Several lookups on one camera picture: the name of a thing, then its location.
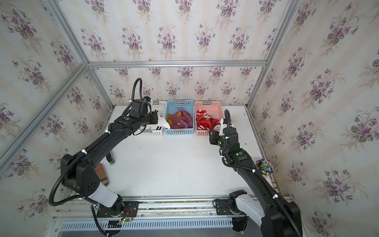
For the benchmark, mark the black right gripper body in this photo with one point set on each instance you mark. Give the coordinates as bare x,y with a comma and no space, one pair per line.
216,139

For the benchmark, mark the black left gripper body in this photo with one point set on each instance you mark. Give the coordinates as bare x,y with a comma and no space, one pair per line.
152,118

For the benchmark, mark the small white sock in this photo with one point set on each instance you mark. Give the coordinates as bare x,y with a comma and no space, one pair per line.
163,123

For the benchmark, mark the red snowflake sock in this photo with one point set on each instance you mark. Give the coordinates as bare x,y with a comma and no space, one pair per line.
206,122

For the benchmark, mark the purple striped sock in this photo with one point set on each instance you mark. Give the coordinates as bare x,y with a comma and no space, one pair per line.
180,119

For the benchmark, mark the red white striped santa sock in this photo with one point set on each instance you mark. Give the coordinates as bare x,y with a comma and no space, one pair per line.
201,112

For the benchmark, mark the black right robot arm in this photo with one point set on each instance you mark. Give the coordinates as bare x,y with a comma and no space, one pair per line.
275,216

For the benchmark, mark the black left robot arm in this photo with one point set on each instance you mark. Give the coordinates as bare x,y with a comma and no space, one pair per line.
78,178

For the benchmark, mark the white plastic basket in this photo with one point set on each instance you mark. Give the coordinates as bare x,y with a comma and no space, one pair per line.
160,106

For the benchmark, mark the blue plastic basket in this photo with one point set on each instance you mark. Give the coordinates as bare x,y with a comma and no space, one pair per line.
172,107

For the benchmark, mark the pink plastic basket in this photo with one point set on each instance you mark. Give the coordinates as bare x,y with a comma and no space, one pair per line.
213,108

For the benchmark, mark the colorful small items bundle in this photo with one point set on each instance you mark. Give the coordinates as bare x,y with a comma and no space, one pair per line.
264,167

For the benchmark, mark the brown plaid cylinder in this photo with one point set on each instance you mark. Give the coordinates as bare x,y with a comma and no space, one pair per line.
101,173

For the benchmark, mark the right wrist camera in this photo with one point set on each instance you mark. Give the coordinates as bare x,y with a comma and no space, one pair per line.
224,124

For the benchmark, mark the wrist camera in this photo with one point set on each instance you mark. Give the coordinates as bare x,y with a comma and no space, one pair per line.
224,124
147,98

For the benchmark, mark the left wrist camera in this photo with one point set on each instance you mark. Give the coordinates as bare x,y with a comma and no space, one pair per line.
147,98

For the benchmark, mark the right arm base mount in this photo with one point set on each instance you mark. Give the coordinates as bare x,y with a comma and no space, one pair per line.
223,207

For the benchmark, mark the aluminium rail front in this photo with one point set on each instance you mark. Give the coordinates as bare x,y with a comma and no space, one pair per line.
150,207

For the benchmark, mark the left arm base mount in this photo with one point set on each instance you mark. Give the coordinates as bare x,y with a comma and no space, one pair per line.
127,210

